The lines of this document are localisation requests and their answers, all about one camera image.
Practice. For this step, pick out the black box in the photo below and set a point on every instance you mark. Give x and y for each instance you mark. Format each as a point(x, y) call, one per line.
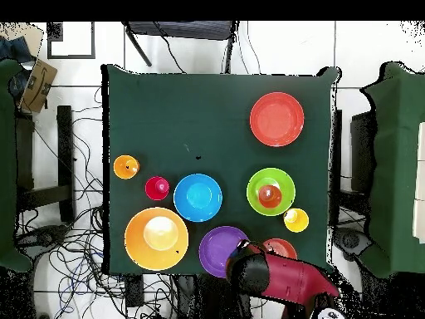
point(362, 149)

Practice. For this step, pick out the red cup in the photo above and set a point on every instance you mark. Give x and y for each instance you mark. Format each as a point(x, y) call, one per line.
point(157, 188)

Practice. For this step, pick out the blue fabric bundle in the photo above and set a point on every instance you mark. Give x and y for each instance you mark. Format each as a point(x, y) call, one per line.
point(13, 50)

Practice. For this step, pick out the cardboard box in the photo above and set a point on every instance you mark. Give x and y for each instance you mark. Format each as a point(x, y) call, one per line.
point(38, 86)

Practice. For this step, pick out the dark grey chair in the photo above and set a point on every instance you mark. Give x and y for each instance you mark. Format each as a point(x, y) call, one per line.
point(182, 29)

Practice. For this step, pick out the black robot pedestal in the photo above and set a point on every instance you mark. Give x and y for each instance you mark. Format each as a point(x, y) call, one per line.
point(209, 295)

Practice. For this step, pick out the large yellow bowl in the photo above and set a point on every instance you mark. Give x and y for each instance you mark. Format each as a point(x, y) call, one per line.
point(156, 239)

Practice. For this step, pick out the black metal stand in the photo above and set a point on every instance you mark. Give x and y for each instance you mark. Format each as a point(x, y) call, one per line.
point(64, 149)

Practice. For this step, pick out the small orange bowl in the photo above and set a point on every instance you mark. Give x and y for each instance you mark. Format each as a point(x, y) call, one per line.
point(282, 247)

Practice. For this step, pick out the blue bowl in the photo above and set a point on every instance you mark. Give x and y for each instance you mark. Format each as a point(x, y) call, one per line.
point(197, 197)

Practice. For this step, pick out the white papers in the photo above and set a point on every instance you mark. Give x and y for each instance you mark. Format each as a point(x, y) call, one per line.
point(421, 166)

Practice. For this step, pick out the yellow cup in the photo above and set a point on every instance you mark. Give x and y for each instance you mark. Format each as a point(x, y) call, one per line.
point(296, 221)

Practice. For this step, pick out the purple bowl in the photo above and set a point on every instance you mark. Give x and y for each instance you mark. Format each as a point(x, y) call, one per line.
point(215, 249)

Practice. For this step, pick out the green bowl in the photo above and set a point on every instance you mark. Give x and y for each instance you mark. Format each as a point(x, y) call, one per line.
point(257, 199)

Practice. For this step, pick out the stepped orange-yellow cup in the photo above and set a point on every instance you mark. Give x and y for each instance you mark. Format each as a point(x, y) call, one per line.
point(126, 167)

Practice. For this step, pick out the black square frame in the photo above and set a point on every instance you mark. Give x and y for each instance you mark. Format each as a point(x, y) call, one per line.
point(54, 31)

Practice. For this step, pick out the green clothed side table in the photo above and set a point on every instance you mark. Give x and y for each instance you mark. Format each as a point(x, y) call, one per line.
point(395, 149)
point(6, 166)

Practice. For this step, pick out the wide shallow orange bowl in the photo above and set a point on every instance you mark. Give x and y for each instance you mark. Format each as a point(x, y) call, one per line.
point(277, 119)

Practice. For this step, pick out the black power strip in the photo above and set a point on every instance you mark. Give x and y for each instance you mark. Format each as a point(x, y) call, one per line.
point(134, 290)

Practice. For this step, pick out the dark green tablecloth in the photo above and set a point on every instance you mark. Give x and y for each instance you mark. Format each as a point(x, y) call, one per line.
point(186, 116)

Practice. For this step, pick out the tall orange cup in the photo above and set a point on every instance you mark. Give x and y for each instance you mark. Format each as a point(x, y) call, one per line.
point(270, 196)

